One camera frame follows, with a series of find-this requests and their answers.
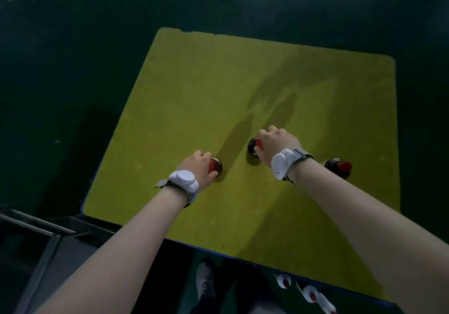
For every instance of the white right wrist tracker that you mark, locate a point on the white right wrist tracker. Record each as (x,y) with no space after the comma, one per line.
(283,161)

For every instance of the white wrist tracker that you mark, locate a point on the white wrist tracker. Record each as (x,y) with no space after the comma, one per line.
(283,161)
(182,180)

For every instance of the person's left forearm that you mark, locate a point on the person's left forearm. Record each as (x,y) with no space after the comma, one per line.
(122,254)

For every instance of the person's white left shoe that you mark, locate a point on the person's white left shoe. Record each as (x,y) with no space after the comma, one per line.
(204,282)

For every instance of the white left wrist tracker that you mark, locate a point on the white left wrist tracker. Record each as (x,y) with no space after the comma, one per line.
(182,180)

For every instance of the person's right hand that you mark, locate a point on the person's right hand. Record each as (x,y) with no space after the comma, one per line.
(279,142)

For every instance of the grey metal rack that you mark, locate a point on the grey metal rack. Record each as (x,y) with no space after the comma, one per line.
(42,233)

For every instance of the person's left hand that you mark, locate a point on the person's left hand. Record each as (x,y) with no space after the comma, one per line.
(196,164)

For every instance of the dark bottle with red cap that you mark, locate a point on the dark bottle with red cap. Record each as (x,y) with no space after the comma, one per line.
(216,168)
(252,149)
(338,166)

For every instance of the person's right forearm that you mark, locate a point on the person's right forearm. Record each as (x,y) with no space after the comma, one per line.
(368,229)

